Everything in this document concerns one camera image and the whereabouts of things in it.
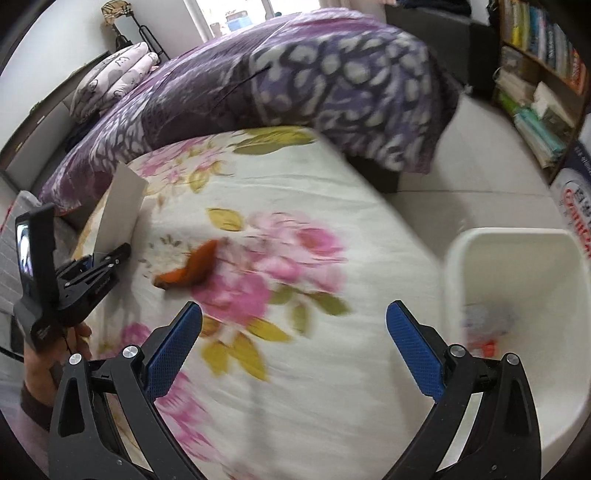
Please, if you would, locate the brown bed frame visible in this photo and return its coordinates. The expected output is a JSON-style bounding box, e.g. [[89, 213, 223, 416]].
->
[[0, 51, 112, 186]]

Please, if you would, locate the black metal coat rack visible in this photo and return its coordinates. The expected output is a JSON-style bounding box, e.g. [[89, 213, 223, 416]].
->
[[111, 9, 171, 64]]

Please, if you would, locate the glass balcony door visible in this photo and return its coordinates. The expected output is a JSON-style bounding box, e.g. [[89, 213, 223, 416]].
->
[[182, 0, 324, 29]]

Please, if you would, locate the person's left forearm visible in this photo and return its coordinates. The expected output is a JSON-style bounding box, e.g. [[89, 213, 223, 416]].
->
[[18, 383, 54, 422]]

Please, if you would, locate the person's left hand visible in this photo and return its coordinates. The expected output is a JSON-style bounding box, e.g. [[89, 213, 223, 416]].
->
[[22, 320, 94, 408]]

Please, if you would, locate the stack of flat books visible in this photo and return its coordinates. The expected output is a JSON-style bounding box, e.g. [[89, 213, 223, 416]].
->
[[493, 46, 579, 169]]

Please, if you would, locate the floral bed sheet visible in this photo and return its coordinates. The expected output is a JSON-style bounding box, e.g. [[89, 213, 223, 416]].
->
[[69, 127, 451, 480]]

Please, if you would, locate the purple patterned blanket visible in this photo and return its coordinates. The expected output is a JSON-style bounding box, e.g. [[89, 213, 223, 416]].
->
[[39, 7, 463, 219]]

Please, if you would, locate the orange peel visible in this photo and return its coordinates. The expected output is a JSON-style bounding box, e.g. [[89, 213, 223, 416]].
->
[[154, 239, 219, 291]]

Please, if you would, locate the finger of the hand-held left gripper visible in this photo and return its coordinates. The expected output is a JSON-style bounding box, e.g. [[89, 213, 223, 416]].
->
[[59, 252, 100, 283], [58, 243, 133, 320]]

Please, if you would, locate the white plastic bin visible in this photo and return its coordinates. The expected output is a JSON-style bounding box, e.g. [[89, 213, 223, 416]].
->
[[444, 227, 591, 468]]

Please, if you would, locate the pile of dark clothes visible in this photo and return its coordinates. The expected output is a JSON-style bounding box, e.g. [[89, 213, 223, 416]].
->
[[397, 0, 472, 10]]

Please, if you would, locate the wooden bookshelf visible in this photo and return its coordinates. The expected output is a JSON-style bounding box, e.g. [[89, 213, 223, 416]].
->
[[489, 0, 591, 186]]

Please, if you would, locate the black bench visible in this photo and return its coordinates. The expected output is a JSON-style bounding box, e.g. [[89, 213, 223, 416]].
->
[[388, 0, 502, 99]]

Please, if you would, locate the tissue box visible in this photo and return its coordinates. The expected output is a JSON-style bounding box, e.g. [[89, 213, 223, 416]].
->
[[531, 83, 576, 136]]

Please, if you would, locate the folded floral quilt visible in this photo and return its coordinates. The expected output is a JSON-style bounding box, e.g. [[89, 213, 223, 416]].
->
[[69, 42, 160, 124]]

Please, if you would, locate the brown patterned cloth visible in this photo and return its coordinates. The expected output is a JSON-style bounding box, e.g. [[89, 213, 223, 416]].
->
[[99, 0, 135, 20]]

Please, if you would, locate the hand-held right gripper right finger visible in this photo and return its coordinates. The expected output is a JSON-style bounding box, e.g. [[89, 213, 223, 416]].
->
[[382, 300, 542, 480]]

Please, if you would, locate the row of upright books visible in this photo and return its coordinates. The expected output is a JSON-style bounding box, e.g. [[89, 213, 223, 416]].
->
[[501, 0, 588, 94]]

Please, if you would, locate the clear plastic bottle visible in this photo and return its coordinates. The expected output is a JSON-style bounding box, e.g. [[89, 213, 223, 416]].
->
[[461, 302, 515, 345]]

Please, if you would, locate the white and navy carton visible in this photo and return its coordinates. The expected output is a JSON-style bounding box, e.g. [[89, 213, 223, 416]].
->
[[549, 143, 591, 265]]

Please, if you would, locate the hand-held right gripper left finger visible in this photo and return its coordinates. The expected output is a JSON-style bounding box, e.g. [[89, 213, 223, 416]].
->
[[47, 301, 206, 480]]

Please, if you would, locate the white cardboard piece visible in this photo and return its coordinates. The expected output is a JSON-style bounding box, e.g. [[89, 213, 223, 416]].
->
[[95, 164, 150, 257]]

